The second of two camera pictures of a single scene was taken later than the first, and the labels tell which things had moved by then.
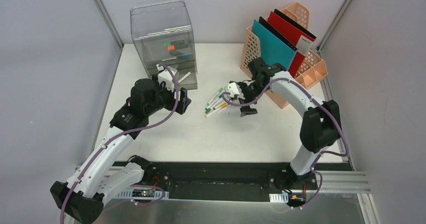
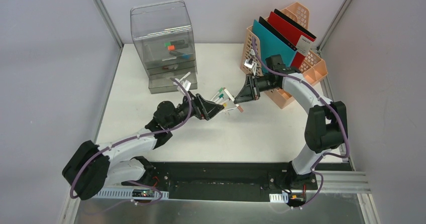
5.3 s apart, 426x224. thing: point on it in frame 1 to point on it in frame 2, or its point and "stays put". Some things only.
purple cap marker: x=184 y=77 stays put
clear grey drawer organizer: x=163 y=33 stays put
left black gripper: x=181 y=102 to x=199 y=106
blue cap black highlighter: x=185 y=56 stays put
